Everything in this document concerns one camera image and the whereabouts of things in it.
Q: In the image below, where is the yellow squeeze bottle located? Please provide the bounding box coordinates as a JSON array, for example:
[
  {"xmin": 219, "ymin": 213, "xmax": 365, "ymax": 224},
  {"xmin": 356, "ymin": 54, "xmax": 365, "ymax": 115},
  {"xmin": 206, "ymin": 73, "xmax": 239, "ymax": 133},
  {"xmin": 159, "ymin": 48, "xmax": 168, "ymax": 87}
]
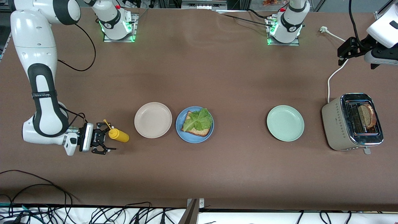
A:
[{"xmin": 103, "ymin": 119, "xmax": 130, "ymax": 143}]

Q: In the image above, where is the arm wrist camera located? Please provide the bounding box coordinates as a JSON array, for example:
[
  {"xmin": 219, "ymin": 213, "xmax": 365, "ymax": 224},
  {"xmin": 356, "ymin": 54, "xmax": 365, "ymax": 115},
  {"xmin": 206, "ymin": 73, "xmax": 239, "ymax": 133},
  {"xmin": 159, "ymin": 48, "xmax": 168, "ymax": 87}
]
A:
[
  {"xmin": 79, "ymin": 123, "xmax": 94, "ymax": 153},
  {"xmin": 364, "ymin": 49, "xmax": 398, "ymax": 66}
]

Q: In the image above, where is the teal cable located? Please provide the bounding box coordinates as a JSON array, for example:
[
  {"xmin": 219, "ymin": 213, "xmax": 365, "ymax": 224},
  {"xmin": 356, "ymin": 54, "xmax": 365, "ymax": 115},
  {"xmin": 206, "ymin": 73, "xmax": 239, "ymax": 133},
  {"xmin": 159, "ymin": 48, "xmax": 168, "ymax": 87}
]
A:
[{"xmin": 0, "ymin": 202, "xmax": 44, "ymax": 223}]

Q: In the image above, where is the arched black cable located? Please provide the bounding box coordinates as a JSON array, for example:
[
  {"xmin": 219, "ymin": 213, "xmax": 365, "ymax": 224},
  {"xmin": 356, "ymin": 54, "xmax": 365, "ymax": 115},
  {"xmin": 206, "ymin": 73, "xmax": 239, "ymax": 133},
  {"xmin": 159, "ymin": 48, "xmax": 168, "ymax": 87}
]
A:
[{"xmin": 123, "ymin": 202, "xmax": 153, "ymax": 218}]

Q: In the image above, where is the aluminium frame rail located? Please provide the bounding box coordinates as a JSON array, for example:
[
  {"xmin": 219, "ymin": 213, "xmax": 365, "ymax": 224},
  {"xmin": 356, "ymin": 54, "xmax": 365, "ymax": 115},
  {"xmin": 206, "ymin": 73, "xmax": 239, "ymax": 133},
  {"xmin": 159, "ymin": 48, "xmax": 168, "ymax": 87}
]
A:
[{"xmin": 0, "ymin": 31, "xmax": 13, "ymax": 61}]

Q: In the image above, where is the beige chrome toaster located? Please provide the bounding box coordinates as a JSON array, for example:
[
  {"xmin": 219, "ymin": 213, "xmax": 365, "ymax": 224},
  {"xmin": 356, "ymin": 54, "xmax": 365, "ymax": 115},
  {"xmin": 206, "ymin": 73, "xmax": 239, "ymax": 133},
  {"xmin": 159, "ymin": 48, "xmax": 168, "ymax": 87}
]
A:
[{"xmin": 322, "ymin": 93, "xmax": 384, "ymax": 155}]

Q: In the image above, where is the mint green round plate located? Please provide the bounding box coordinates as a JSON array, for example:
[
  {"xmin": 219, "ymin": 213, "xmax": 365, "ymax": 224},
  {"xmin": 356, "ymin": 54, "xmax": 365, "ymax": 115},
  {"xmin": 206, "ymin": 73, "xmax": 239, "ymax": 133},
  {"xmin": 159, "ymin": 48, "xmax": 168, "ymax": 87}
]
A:
[{"xmin": 266, "ymin": 105, "xmax": 305, "ymax": 142}]

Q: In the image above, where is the green lettuce leaf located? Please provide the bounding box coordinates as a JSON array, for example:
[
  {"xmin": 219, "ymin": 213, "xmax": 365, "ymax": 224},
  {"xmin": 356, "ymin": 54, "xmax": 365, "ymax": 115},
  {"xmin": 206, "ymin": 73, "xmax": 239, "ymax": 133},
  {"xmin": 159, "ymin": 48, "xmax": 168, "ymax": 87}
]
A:
[{"xmin": 182, "ymin": 108, "xmax": 214, "ymax": 132}]

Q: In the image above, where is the aluminium profile with bracket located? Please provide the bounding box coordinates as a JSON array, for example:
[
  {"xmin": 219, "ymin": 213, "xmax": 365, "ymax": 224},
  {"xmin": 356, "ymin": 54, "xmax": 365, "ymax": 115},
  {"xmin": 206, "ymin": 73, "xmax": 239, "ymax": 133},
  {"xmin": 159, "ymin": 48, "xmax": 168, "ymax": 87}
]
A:
[{"xmin": 374, "ymin": 0, "xmax": 398, "ymax": 21}]

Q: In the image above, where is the blue round plate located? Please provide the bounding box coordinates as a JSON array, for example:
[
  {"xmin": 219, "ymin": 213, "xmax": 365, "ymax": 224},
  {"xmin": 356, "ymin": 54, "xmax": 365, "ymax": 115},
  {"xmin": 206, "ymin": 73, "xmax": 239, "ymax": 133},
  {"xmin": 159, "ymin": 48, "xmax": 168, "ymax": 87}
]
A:
[{"xmin": 176, "ymin": 106, "xmax": 215, "ymax": 144}]

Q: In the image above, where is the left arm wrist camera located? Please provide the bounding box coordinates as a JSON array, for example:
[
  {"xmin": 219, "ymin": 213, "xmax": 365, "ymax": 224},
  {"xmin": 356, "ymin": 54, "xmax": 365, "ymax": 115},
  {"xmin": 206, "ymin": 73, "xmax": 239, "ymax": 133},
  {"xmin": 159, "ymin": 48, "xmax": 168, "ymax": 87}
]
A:
[{"xmin": 364, "ymin": 49, "xmax": 398, "ymax": 66}]

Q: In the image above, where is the metal table edge bracket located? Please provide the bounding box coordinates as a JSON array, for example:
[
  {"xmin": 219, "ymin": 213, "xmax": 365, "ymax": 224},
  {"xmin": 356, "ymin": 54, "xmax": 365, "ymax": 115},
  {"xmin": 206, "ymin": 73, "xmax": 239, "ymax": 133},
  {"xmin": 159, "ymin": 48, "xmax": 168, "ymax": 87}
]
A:
[{"xmin": 179, "ymin": 198, "xmax": 205, "ymax": 224}]

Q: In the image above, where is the grey metal box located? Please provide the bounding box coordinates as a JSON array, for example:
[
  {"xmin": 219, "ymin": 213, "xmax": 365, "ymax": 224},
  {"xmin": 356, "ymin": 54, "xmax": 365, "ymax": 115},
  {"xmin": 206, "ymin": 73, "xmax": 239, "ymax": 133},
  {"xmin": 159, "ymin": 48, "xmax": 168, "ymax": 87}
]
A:
[{"xmin": 181, "ymin": 0, "xmax": 228, "ymax": 10}]

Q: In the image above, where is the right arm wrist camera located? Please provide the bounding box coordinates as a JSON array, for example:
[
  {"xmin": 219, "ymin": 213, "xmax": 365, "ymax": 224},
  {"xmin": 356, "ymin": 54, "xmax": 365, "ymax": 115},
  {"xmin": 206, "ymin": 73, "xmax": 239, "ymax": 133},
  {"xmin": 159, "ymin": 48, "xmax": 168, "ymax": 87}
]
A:
[{"xmin": 79, "ymin": 123, "xmax": 94, "ymax": 153}]

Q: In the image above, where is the long looped black cable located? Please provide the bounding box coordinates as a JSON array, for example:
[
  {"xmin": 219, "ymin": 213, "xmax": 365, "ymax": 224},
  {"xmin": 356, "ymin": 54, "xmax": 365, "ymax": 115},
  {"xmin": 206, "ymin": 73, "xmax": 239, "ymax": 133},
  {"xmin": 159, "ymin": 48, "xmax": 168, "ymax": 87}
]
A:
[{"xmin": 0, "ymin": 170, "xmax": 82, "ymax": 224}]

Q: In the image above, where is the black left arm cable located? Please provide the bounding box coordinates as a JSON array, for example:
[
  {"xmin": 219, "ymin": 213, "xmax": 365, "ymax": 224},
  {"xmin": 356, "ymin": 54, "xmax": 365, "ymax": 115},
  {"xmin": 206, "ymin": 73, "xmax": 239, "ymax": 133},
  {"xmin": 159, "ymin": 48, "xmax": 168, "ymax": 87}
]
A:
[{"xmin": 348, "ymin": 0, "xmax": 366, "ymax": 45}]

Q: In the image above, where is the toasted brown bread slice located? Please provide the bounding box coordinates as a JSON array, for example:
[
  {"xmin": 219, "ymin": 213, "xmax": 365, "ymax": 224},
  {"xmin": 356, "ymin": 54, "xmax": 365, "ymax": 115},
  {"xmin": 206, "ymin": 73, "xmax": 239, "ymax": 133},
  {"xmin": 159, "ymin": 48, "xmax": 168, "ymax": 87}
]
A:
[
  {"xmin": 181, "ymin": 111, "xmax": 213, "ymax": 137},
  {"xmin": 358, "ymin": 103, "xmax": 377, "ymax": 128}
]

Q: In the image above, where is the beige round plate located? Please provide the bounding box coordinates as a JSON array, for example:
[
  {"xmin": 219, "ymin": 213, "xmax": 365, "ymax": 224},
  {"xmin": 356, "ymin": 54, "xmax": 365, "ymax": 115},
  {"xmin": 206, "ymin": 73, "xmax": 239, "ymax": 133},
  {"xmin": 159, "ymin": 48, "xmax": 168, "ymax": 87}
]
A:
[{"xmin": 134, "ymin": 102, "xmax": 173, "ymax": 138}]

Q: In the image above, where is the white toaster power cable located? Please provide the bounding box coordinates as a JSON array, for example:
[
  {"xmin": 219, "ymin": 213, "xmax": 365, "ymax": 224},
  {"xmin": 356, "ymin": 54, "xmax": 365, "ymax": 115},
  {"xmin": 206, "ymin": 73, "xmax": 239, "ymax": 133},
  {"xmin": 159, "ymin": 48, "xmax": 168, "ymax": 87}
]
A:
[{"xmin": 320, "ymin": 26, "xmax": 349, "ymax": 104}]

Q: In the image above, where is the black cable on table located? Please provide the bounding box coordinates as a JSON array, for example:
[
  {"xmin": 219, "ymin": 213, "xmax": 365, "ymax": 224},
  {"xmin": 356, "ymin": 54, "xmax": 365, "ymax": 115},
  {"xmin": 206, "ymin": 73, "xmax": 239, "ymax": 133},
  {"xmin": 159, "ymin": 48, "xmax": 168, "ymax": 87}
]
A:
[{"xmin": 215, "ymin": 9, "xmax": 275, "ymax": 28}]

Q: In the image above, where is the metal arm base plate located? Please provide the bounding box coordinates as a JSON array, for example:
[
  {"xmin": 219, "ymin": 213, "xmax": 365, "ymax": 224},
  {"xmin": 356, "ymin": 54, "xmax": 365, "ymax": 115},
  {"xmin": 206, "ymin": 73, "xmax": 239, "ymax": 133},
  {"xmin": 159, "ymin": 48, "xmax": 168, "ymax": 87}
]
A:
[
  {"xmin": 103, "ymin": 13, "xmax": 139, "ymax": 43},
  {"xmin": 267, "ymin": 16, "xmax": 300, "ymax": 46}
]

